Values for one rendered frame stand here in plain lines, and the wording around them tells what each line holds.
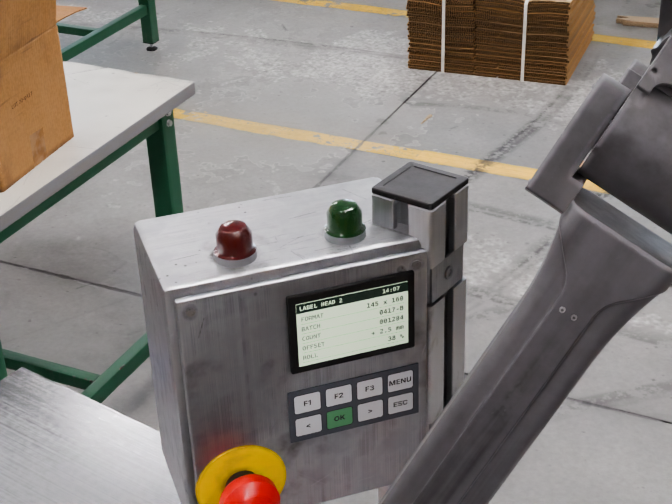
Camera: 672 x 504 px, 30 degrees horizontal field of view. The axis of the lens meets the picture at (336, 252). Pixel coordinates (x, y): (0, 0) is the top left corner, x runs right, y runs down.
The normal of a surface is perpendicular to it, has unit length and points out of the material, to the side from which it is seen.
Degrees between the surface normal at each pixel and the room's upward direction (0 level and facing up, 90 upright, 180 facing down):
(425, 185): 0
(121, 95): 0
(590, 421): 0
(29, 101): 90
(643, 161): 78
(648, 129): 52
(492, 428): 73
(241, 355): 90
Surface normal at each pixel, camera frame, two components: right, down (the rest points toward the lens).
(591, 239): -0.28, 0.21
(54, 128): 0.93, 0.14
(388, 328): 0.32, 0.46
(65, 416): -0.04, -0.87
